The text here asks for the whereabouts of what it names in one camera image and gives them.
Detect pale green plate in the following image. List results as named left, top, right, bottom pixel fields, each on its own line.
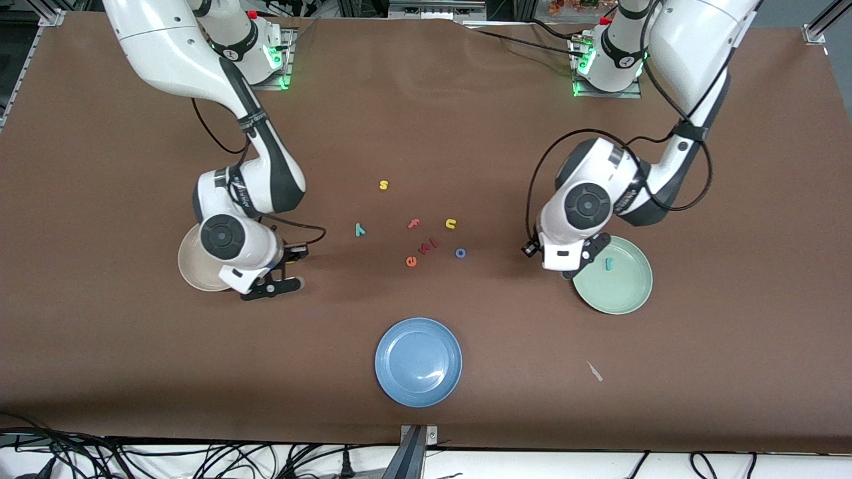
left=572, top=235, right=654, bottom=315

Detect beige brown plate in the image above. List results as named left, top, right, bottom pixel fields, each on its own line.
left=178, top=223, right=230, bottom=292

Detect brown table cover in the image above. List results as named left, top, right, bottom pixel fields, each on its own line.
left=0, top=12, right=852, bottom=453

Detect blue plate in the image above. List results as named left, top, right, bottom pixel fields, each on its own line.
left=375, top=317, right=463, bottom=408

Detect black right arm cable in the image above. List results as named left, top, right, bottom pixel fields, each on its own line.
left=192, top=98, right=327, bottom=248

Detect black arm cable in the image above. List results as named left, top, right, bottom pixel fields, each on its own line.
left=526, top=0, right=713, bottom=250
left=192, top=98, right=327, bottom=248

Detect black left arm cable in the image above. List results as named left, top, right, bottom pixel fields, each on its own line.
left=526, top=0, right=713, bottom=250

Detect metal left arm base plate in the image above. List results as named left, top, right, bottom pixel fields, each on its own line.
left=571, top=37, right=643, bottom=99

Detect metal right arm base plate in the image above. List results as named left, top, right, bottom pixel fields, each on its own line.
left=221, top=27, right=294, bottom=90

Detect black cable on table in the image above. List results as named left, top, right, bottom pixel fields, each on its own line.
left=466, top=19, right=586, bottom=61

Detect metal table edge bracket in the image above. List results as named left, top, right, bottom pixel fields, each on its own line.
left=399, top=424, right=439, bottom=479

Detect tangled black floor cables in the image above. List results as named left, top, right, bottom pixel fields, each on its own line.
left=0, top=412, right=400, bottom=479

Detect silver aluminium frame profile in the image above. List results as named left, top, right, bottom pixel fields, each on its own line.
left=388, top=0, right=487, bottom=19

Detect aluminium table corner rail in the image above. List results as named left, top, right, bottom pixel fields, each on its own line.
left=802, top=0, right=852, bottom=46
left=0, top=10, right=67, bottom=130

